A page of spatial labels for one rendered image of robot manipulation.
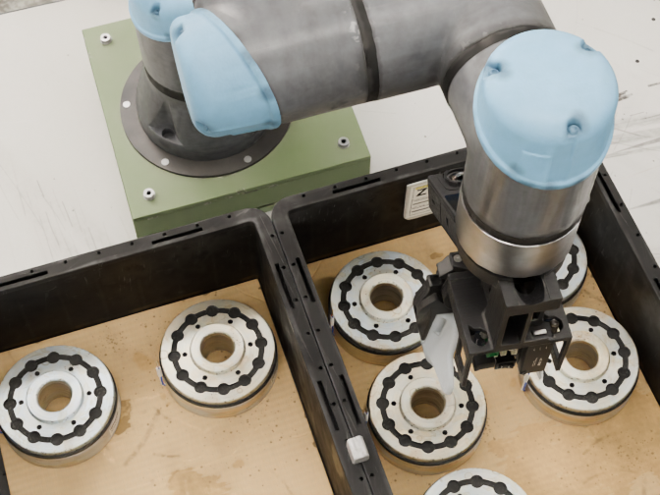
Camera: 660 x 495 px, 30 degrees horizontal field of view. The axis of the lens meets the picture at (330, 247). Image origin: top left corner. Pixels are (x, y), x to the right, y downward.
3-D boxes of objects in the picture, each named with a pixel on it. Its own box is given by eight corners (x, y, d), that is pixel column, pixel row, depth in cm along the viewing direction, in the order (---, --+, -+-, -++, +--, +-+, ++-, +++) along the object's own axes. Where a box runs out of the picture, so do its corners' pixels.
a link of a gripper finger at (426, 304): (403, 342, 91) (438, 281, 84) (398, 323, 92) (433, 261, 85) (462, 338, 93) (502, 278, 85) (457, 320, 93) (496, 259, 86)
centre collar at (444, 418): (392, 385, 107) (392, 382, 106) (447, 373, 107) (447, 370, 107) (407, 437, 104) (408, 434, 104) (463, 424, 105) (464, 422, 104)
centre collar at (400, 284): (349, 288, 112) (349, 285, 111) (397, 267, 113) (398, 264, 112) (374, 332, 109) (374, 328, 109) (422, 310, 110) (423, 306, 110)
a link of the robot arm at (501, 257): (448, 152, 76) (576, 133, 77) (441, 193, 80) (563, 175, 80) (477, 255, 72) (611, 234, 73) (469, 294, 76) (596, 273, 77)
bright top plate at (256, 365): (143, 327, 110) (143, 324, 109) (247, 286, 112) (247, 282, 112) (186, 422, 105) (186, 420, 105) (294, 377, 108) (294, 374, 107)
